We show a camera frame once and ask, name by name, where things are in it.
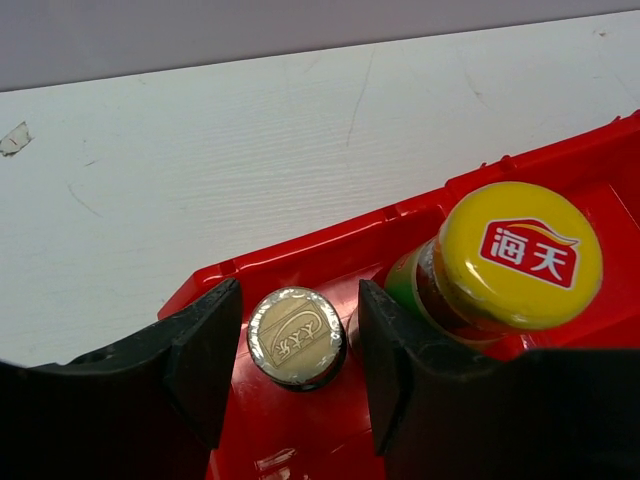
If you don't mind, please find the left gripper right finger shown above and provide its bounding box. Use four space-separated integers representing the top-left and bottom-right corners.
358 280 639 479

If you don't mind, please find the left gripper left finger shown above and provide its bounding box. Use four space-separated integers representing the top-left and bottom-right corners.
1 279 242 479

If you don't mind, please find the small yellow-label dark bottle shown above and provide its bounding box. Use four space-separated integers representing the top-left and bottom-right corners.
247 286 347 392

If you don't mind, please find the yellow-cap sauce bottle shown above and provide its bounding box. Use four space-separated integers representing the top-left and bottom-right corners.
383 181 603 350

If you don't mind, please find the red four-compartment plastic tray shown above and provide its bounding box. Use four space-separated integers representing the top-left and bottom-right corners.
159 115 639 479

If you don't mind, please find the small white tape scrap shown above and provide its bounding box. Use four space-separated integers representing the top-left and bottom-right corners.
0 121 33 157

